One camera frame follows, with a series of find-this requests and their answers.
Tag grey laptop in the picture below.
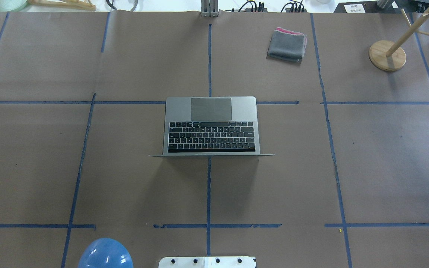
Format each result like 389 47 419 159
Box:
162 96 262 157

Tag grey pink folded cloth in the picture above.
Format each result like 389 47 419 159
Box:
267 27 308 62

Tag black power strip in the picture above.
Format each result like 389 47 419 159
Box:
226 0 268 13

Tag blue desk lamp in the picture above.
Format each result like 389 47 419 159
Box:
77 238 133 268

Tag wooden dish rack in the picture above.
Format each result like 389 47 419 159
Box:
27 0 96 12

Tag wooden mug tree stand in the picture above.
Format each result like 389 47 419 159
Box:
368 7 429 72

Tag black box with label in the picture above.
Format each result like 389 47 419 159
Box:
334 1 379 14

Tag green glass plate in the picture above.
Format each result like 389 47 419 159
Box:
0 0 28 12

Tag aluminium frame post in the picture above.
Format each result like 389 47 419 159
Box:
200 0 219 17

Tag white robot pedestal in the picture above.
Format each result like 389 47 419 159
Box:
158 256 257 268

